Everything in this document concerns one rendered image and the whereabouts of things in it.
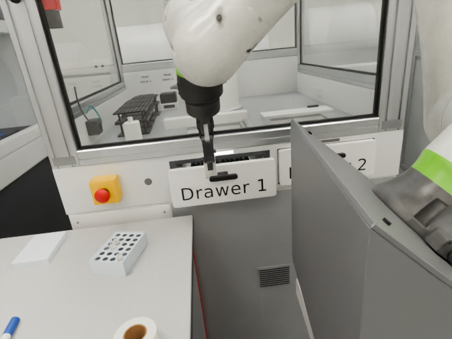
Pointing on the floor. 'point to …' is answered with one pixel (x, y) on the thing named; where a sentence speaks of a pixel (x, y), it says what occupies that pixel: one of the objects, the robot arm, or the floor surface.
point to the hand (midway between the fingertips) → (210, 166)
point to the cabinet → (235, 261)
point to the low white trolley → (105, 286)
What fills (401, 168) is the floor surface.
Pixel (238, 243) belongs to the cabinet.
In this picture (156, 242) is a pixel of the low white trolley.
